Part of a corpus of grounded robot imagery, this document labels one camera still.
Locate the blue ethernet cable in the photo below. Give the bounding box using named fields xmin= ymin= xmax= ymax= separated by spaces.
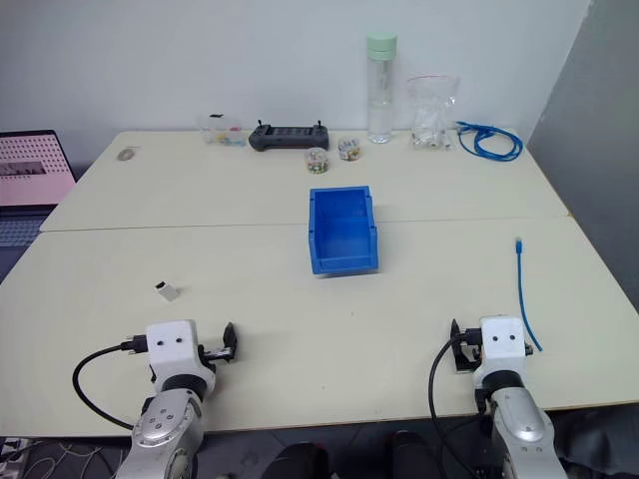
xmin=513 ymin=238 xmax=545 ymax=353

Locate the blue plastic storage bin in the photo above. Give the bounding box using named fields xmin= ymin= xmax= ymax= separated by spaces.
xmin=307 ymin=185 xmax=381 ymax=276

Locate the clear zip bag with parts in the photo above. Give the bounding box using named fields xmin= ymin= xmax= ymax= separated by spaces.
xmin=404 ymin=73 xmax=460 ymax=152

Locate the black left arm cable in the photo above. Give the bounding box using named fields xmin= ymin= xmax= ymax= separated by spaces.
xmin=71 ymin=334 xmax=151 ymax=431

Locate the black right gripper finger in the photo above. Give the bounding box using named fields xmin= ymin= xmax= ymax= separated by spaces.
xmin=449 ymin=318 xmax=473 ymax=374

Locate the dark rounded shape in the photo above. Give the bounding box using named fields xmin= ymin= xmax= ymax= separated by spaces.
xmin=262 ymin=440 xmax=331 ymax=479
xmin=387 ymin=430 xmax=443 ymax=479

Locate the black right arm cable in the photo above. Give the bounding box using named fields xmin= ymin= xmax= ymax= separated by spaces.
xmin=428 ymin=334 xmax=488 ymax=479

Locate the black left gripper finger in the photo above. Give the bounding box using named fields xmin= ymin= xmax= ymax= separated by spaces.
xmin=222 ymin=322 xmax=241 ymax=363

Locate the small jar of coloured beads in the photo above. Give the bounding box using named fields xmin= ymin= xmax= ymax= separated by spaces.
xmin=303 ymin=148 xmax=328 ymax=176
xmin=337 ymin=138 xmax=362 ymax=163

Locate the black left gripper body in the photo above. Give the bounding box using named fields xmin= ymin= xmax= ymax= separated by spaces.
xmin=198 ymin=343 xmax=235 ymax=366

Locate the small grey connector piece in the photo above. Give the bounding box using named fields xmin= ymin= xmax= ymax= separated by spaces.
xmin=154 ymin=279 xmax=181 ymax=303

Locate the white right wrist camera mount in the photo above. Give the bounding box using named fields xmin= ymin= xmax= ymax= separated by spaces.
xmin=471 ymin=313 xmax=535 ymax=389

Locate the open laptop with pink screen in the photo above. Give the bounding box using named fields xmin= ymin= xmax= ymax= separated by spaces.
xmin=0 ymin=130 xmax=79 ymax=248

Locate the black handheld controller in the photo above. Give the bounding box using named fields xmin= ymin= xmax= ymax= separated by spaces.
xmin=248 ymin=119 xmax=331 ymax=153

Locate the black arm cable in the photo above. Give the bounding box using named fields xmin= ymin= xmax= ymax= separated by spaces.
xmin=428 ymin=334 xmax=488 ymax=479
xmin=71 ymin=334 xmax=151 ymax=431

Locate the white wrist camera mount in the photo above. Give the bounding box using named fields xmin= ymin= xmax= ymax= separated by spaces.
xmin=471 ymin=313 xmax=535 ymax=389
xmin=145 ymin=319 xmax=215 ymax=395

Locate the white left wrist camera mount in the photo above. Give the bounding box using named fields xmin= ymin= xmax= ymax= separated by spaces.
xmin=145 ymin=319 xmax=215 ymax=395

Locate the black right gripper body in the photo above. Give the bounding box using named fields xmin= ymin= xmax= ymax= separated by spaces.
xmin=460 ymin=327 xmax=484 ymax=371

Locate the clear bottle with green cap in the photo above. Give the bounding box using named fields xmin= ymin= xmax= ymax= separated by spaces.
xmin=365 ymin=32 xmax=400 ymax=145

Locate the clear plastic box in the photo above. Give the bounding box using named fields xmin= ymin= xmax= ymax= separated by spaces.
xmin=201 ymin=113 xmax=244 ymax=149

